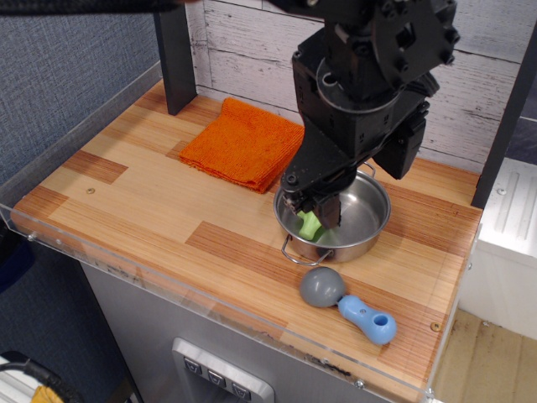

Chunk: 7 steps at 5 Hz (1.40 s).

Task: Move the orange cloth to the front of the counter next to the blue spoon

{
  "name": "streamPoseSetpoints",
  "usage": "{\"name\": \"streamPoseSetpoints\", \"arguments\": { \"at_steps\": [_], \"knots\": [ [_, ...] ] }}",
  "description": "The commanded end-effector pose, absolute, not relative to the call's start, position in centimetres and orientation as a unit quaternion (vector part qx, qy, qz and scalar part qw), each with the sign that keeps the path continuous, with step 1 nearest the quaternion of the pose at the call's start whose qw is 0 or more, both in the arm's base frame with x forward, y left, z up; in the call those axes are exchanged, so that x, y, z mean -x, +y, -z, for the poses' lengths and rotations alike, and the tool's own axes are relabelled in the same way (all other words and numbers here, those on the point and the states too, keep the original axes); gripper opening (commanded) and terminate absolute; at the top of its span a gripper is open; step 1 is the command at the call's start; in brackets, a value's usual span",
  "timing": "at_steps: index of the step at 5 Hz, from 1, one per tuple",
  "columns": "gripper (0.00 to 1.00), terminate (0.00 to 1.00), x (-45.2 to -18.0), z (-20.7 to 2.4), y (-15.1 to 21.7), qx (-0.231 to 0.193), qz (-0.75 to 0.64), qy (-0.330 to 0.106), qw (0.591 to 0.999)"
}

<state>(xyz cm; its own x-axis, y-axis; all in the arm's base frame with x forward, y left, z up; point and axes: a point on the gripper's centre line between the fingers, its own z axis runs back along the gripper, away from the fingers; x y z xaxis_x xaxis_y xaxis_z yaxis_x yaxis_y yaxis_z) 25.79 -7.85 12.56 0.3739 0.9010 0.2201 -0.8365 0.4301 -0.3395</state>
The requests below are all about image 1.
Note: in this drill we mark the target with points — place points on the orange cloth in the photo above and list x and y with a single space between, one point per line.
245 145

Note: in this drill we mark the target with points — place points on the yellow cloth piece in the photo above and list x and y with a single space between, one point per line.
44 394

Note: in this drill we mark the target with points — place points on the green toy broccoli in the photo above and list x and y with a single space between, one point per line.
310 225

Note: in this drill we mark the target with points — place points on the dark grey post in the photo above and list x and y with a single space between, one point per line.
176 62
511 115

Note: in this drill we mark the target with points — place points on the clear acrylic table guard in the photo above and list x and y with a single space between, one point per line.
173 254

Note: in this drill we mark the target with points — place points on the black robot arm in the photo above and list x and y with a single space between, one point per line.
420 31

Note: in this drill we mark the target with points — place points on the silver button panel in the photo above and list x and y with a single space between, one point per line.
209 376

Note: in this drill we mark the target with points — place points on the dark grey right post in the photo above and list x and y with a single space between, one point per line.
511 115

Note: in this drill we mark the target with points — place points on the grey and blue toy ladle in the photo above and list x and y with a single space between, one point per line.
324 287

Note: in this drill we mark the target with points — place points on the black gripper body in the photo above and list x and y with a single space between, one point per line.
348 108

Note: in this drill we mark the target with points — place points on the dark grey left post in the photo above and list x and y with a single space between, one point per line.
176 62

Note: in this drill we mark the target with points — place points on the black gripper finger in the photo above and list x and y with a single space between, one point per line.
398 154
328 211

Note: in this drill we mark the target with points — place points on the stainless steel pot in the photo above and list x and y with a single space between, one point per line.
365 211

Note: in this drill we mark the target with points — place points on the white aluminium rail block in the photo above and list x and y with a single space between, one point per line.
500 283

